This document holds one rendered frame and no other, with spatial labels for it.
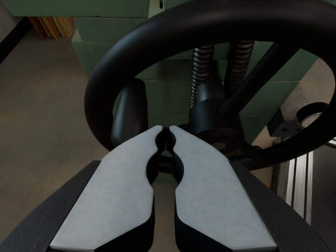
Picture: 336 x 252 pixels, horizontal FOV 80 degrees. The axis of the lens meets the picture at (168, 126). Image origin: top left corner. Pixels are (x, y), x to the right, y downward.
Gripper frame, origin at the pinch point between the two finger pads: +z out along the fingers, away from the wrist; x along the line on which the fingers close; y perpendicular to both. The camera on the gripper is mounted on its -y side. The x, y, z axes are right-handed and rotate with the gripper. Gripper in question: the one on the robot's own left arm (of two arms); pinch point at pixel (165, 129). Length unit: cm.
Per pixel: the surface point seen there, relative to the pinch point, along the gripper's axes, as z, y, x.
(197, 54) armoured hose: 12.9, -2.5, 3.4
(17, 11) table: 23.2, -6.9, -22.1
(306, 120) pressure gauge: 27.4, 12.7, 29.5
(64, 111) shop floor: 104, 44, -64
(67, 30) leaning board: 166, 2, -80
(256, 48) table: 14.6, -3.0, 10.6
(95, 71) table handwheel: 5.2, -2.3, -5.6
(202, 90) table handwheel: 13.3, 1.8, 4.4
